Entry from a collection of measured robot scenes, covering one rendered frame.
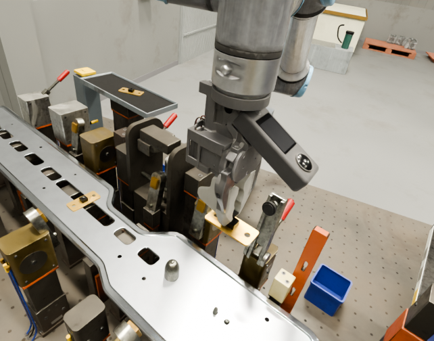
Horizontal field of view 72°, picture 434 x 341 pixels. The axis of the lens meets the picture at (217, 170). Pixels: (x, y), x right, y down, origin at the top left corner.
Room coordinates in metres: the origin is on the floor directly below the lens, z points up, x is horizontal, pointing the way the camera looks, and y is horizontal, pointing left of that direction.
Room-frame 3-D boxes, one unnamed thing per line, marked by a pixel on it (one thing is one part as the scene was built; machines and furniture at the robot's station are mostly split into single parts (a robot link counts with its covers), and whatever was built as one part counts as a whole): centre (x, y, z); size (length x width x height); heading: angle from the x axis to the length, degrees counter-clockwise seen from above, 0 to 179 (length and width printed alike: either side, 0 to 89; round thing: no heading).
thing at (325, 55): (6.39, -1.83, 0.44); 0.89 x 0.71 x 0.87; 74
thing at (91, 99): (1.14, 0.57, 0.92); 0.08 x 0.08 x 0.44; 57
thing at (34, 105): (1.06, 0.74, 0.88); 0.12 x 0.07 x 0.36; 147
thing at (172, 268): (0.40, 0.06, 1.02); 0.03 x 0.03 x 0.07
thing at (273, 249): (0.48, -0.14, 0.87); 0.10 x 0.07 x 0.35; 147
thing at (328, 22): (9.09, -2.27, 0.44); 2.34 x 1.89 x 0.88; 163
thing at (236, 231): (0.33, -0.04, 1.26); 0.08 x 0.04 x 0.01; 57
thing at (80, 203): (0.59, 0.35, 1.01); 0.08 x 0.04 x 0.01; 147
